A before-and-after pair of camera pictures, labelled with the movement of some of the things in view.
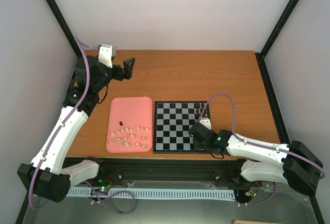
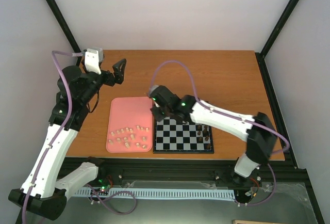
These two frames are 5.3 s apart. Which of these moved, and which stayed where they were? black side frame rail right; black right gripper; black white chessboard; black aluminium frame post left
Moved: black right gripper
Stayed: black aluminium frame post left; black white chessboard; black side frame rail right
